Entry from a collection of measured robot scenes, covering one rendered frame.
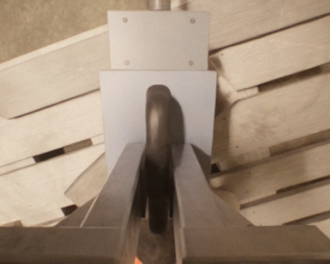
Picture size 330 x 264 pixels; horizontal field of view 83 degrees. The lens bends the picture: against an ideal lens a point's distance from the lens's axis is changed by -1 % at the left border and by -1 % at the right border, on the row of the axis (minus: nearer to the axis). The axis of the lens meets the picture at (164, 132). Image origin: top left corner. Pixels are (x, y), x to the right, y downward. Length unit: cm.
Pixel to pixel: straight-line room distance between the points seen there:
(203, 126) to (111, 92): 12
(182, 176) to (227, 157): 41
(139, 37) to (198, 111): 13
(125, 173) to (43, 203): 54
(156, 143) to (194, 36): 17
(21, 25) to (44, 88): 28
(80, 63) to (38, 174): 33
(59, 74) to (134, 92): 31
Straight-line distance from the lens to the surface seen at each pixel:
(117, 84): 24
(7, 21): 80
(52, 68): 53
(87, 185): 49
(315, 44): 61
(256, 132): 56
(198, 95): 23
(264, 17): 53
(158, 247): 36
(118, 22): 30
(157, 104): 18
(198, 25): 30
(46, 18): 74
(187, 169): 17
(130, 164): 18
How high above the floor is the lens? 63
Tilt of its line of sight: 75 degrees down
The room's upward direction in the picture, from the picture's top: 177 degrees clockwise
